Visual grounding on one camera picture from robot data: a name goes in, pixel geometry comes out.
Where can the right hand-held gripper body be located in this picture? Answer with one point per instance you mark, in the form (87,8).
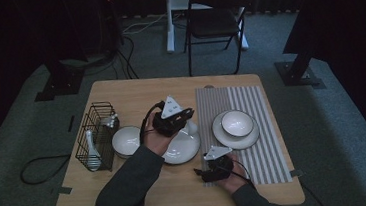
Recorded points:
(217,153)

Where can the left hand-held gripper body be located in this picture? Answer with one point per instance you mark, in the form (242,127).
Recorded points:
(171,109)

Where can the white plate with dark rim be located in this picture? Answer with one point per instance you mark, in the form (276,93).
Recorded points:
(181,148)
(238,142)

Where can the white bowl with dark rim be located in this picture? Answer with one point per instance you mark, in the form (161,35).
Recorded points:
(125,141)
(237,123)
(127,158)

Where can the person's right hand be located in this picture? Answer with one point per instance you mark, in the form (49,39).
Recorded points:
(236,182)

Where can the person's left hand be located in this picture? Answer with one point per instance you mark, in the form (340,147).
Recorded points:
(156,142)

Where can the grey striped placemat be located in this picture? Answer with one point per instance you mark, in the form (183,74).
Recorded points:
(270,162)

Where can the grey tape piece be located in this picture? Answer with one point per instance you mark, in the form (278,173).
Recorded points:
(65,190)
(297,173)

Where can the black folding chair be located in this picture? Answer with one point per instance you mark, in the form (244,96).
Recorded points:
(214,21)

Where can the dark strip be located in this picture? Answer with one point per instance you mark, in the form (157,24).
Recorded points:
(71,123)

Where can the black metal stand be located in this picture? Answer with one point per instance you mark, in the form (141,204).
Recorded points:
(59,87)
(297,73)

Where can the dark drape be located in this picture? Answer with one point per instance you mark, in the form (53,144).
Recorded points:
(0,65)
(349,35)

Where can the white desk frame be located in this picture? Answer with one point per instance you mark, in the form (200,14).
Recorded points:
(170,34)

